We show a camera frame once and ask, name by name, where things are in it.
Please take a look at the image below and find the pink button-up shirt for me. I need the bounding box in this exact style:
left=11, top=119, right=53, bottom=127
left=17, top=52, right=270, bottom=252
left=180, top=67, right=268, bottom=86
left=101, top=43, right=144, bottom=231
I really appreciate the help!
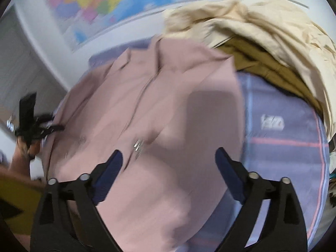
left=42, top=38, right=245, bottom=251

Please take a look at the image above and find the person's left hand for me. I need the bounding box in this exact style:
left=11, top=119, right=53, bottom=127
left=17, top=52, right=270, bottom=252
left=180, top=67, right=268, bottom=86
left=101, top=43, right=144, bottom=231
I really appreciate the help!
left=14, top=136, right=41, bottom=161

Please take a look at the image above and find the grey wardrobe cabinet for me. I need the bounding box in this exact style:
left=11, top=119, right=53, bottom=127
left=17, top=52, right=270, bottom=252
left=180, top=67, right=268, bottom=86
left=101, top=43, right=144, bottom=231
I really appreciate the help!
left=0, top=7, right=67, bottom=136

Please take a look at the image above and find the purple plaid bed sheet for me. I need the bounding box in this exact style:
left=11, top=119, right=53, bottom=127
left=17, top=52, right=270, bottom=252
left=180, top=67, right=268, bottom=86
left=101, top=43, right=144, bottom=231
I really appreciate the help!
left=89, top=37, right=332, bottom=252

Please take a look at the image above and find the olive brown garment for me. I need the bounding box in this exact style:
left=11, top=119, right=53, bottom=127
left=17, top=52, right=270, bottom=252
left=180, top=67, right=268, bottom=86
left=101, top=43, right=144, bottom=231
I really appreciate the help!
left=217, top=36, right=323, bottom=117

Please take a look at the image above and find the cream jacket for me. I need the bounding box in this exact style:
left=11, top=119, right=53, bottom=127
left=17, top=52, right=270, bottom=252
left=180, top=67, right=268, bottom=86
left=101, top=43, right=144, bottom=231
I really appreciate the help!
left=163, top=0, right=335, bottom=139

